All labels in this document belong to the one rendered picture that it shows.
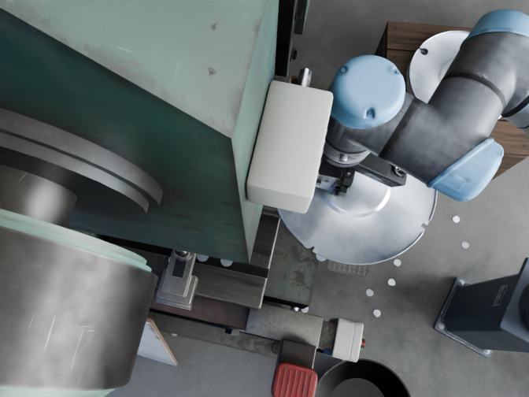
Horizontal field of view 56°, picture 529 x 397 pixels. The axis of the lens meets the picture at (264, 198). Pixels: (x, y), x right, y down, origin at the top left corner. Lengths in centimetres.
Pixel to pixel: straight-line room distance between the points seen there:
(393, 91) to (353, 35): 143
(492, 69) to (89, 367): 49
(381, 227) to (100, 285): 68
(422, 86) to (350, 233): 69
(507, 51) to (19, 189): 50
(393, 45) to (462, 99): 98
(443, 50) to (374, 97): 101
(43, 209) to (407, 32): 137
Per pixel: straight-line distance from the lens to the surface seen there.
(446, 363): 171
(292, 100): 31
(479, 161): 55
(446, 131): 55
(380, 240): 87
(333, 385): 162
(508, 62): 61
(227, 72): 20
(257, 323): 97
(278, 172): 29
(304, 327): 97
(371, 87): 52
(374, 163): 71
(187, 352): 162
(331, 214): 85
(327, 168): 71
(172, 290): 87
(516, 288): 131
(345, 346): 100
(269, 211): 85
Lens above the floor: 161
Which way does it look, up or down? 75 degrees down
